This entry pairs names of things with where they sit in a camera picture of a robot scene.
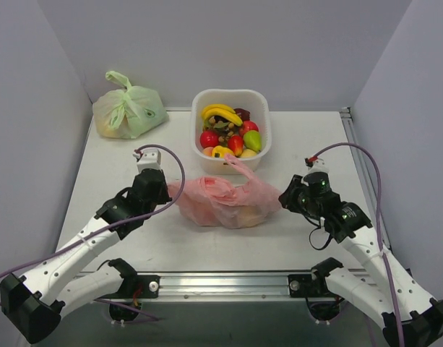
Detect pink plastic bag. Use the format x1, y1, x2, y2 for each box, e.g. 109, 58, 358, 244
168, 155, 282, 229

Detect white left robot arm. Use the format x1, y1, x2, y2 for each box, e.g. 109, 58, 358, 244
0, 168, 171, 344

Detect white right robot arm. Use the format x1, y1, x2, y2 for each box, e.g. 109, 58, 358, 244
279, 171, 443, 346

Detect peach fruit in basket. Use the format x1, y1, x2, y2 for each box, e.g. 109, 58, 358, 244
202, 147, 214, 157

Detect green knotted plastic bag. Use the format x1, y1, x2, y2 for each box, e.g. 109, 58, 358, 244
93, 70, 169, 140

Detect dark red fruit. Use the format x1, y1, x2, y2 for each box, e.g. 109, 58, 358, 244
234, 108, 251, 121

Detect white plastic fruit basket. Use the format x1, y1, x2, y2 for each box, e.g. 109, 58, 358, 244
189, 89, 272, 175

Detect red apple left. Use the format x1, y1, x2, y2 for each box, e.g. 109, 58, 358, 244
199, 130, 220, 148

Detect red apple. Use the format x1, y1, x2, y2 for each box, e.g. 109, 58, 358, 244
238, 121, 259, 137
199, 130, 220, 148

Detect yellow bell pepper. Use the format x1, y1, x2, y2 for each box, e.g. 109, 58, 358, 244
211, 145, 235, 158

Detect pale yellow pear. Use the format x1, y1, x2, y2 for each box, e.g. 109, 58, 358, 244
239, 148, 257, 159

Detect green pear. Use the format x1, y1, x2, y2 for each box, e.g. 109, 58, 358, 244
243, 130, 262, 153

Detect red apple right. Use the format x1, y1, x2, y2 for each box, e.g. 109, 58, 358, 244
238, 121, 259, 137

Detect yellow banana bunch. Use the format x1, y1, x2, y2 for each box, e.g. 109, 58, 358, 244
201, 104, 243, 127

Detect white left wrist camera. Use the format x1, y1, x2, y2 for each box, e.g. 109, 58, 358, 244
133, 148, 161, 173

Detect aluminium right side rail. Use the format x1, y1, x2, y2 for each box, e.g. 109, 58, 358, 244
339, 107, 392, 250

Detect aluminium rail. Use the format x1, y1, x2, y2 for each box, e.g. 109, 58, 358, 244
339, 107, 392, 250
76, 271, 370, 304

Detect aluminium front rail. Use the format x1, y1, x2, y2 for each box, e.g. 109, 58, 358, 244
76, 271, 370, 304

